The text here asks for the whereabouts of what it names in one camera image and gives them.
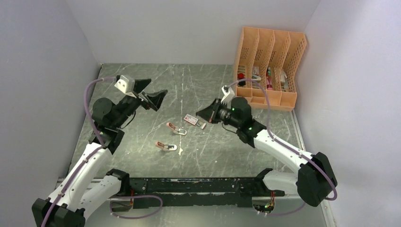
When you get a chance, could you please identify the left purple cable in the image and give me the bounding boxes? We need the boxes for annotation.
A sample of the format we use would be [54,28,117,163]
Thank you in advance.
[41,76,164,227]

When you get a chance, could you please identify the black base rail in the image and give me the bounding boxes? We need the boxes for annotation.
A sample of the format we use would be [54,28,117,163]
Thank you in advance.
[112,177,285,209]

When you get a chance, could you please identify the pink stapler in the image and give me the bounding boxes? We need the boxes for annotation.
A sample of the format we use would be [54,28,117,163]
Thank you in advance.
[155,141,177,151]
[166,122,187,135]

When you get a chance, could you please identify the orange file organizer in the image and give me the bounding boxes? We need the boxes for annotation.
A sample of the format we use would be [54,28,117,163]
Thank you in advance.
[233,27,307,112]

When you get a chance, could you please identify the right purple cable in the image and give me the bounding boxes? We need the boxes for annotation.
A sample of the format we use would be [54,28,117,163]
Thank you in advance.
[227,79,338,217]

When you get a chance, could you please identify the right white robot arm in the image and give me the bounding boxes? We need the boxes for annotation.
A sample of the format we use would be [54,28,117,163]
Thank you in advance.
[196,97,338,207]

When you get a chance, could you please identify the red white staple box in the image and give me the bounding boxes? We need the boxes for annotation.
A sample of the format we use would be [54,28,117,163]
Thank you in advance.
[183,114,206,130]

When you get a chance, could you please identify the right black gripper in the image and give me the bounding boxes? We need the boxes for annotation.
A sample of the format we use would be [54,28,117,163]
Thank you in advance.
[196,97,241,129]

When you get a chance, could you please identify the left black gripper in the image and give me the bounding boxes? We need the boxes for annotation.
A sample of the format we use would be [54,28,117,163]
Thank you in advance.
[113,79,168,128]

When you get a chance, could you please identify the purple cable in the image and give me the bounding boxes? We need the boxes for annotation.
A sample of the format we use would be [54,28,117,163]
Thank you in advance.
[41,76,164,227]
[227,79,338,217]

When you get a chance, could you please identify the pink items in organizer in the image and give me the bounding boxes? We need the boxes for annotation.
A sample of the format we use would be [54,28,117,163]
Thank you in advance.
[252,66,288,92]

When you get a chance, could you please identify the red black item in organizer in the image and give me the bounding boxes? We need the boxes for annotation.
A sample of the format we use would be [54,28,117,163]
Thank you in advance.
[237,73,246,87]

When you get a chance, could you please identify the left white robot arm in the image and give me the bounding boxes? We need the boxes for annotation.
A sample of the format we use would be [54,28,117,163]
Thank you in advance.
[32,76,168,227]

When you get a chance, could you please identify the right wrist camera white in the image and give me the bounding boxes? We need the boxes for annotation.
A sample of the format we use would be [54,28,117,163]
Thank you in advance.
[221,85,235,105]

